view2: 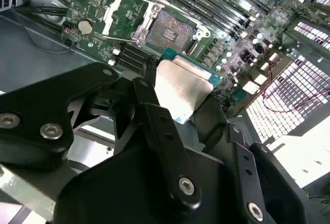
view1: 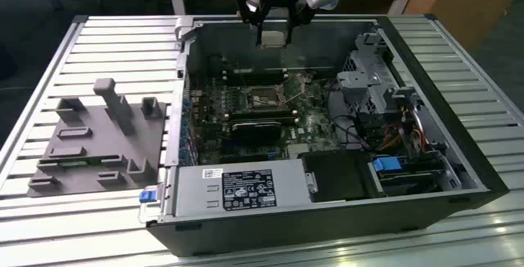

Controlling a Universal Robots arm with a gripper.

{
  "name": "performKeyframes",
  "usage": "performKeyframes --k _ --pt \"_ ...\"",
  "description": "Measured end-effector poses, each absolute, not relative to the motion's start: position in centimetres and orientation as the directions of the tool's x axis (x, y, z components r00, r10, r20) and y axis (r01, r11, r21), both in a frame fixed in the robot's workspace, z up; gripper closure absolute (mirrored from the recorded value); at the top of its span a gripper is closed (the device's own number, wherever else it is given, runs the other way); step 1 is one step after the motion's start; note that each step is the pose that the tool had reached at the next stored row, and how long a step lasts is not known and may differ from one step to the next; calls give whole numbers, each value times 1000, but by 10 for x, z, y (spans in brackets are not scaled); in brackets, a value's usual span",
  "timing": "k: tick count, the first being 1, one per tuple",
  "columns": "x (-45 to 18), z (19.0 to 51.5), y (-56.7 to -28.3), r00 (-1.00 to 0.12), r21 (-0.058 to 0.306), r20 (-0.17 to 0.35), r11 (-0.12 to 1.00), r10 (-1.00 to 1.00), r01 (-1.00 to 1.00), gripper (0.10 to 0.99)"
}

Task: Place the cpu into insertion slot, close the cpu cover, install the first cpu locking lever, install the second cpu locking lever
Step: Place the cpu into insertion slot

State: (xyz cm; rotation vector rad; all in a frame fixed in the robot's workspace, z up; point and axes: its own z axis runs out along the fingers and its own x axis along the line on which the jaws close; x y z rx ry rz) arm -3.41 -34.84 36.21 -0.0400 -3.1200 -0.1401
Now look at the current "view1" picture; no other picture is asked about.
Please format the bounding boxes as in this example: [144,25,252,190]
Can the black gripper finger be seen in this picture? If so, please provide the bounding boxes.
[232,0,268,47]
[286,0,315,45]

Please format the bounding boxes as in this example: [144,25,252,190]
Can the silver square CPU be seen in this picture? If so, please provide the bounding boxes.
[262,31,286,49]

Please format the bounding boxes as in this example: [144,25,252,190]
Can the CPU socket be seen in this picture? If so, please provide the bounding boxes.
[244,85,288,114]

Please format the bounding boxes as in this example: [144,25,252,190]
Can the black drive bay cover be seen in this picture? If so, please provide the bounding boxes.
[300,150,375,203]

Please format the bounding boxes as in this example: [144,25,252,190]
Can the grey metal drive cage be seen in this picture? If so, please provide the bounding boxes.
[335,33,423,116]

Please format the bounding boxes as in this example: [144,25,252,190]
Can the green motherboard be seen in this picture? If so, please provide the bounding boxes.
[190,70,350,165]

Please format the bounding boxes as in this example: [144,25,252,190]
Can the black RAM slots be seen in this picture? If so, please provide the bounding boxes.
[230,110,299,123]

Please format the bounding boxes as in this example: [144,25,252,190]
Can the black graphics card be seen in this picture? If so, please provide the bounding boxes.
[230,120,283,141]

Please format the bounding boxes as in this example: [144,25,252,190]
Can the brown wooden cabinet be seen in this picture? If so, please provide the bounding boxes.
[403,0,524,52]

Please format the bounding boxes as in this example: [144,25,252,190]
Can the small silver heatsink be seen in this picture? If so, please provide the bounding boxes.
[288,143,312,159]

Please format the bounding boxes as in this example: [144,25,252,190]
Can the blue disk carrier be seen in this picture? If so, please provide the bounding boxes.
[372,155,404,174]

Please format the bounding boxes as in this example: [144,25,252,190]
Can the grey plastic parts rack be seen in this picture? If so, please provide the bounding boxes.
[24,78,171,199]

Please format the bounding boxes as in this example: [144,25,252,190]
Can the silver power supply with label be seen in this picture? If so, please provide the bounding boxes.
[162,158,319,219]

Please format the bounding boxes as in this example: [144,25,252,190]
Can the blue case latch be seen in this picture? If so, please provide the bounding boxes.
[139,189,159,203]

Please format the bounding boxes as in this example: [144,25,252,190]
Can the black open PC case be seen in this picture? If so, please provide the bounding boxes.
[146,14,511,257]

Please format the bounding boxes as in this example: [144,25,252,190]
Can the silver case handle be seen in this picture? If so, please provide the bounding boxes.
[174,17,204,42]

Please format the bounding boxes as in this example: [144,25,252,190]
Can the black internal cables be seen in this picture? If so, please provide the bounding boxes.
[331,113,375,152]

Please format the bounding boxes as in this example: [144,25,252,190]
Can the yellow and orange wires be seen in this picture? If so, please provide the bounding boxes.
[376,124,426,153]

